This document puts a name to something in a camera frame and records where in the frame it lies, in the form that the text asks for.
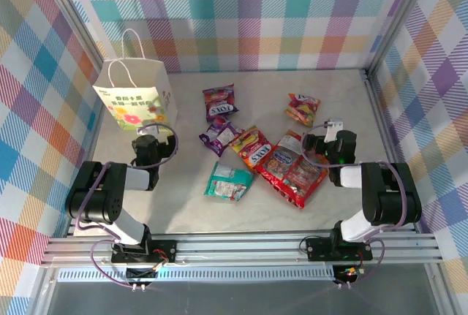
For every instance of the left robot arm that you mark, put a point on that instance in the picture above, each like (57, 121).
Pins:
(91, 198)

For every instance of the aluminium frame post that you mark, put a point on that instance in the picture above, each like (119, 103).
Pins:
(400, 19)
(75, 15)

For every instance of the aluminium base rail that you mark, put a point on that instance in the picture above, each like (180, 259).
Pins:
(237, 249)

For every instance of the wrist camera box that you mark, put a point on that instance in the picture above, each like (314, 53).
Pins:
(148, 130)
(333, 128)

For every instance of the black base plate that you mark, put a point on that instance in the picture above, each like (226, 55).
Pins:
(168, 247)
(318, 249)

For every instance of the large red snack bag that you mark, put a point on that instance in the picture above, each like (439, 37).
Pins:
(289, 172)

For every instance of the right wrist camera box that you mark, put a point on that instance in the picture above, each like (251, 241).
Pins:
(333, 128)

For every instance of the purple Fox's candy bag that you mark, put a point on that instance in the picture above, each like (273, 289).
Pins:
(219, 105)

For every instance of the black controller box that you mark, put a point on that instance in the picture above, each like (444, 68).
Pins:
(140, 274)
(347, 275)

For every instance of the teal snack packet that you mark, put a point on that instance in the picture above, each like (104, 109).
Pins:
(226, 183)

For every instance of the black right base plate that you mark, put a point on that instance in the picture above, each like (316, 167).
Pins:
(318, 249)

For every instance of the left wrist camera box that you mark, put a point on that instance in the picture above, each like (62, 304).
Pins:
(148, 130)

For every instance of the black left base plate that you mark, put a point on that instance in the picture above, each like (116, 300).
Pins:
(168, 247)

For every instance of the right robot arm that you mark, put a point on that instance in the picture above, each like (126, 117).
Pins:
(387, 198)

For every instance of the aluminium table side rail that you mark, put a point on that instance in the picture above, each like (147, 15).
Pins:
(387, 136)

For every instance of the white floral paper bag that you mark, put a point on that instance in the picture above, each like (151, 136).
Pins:
(128, 106)

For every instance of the purple snack packet white label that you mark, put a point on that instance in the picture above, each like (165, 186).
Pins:
(219, 136)

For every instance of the orange Fox's candy bag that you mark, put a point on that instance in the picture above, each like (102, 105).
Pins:
(303, 108)
(252, 150)

